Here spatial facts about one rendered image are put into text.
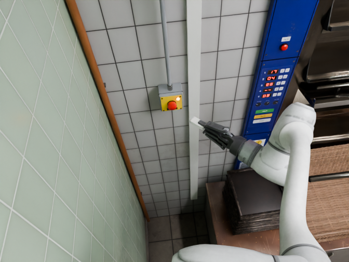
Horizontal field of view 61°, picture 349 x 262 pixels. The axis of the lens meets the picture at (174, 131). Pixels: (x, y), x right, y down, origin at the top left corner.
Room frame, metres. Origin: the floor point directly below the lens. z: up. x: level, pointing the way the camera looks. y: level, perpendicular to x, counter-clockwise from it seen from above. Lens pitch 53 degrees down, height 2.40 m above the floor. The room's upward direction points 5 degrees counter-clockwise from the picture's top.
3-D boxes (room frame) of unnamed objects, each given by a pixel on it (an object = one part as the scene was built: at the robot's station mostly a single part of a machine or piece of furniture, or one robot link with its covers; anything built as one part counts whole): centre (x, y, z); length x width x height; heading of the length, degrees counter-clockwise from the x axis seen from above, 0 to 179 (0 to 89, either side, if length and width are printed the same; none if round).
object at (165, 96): (0.88, 0.00, 1.46); 0.10 x 0.07 x 0.10; 92
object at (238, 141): (0.62, -0.21, 1.46); 0.09 x 0.07 x 0.08; 47
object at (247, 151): (0.57, -0.27, 1.46); 0.09 x 0.06 x 0.09; 137
